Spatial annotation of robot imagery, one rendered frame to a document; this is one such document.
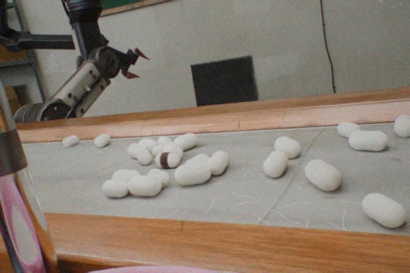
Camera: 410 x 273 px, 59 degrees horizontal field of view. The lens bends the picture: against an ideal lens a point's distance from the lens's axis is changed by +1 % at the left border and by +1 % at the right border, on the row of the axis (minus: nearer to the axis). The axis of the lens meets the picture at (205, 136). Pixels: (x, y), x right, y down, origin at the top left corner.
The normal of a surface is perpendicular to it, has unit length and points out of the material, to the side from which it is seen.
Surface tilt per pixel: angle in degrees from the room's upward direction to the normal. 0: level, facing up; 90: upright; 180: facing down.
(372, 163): 0
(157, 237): 0
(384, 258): 0
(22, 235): 90
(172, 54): 90
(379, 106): 45
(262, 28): 90
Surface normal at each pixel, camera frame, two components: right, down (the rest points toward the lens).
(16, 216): 0.35, 0.18
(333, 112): -0.40, -0.46
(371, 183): -0.17, -0.95
